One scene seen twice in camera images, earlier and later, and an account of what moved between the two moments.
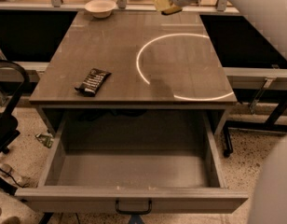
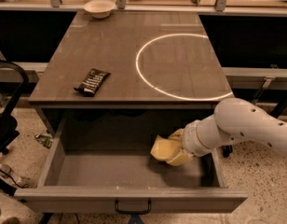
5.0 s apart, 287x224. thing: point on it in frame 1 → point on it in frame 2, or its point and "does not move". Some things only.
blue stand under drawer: x=135 y=219 does not move
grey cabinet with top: x=136 y=73 does not move
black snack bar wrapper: x=93 y=82 does not move
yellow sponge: x=171 y=10 → x=163 y=147
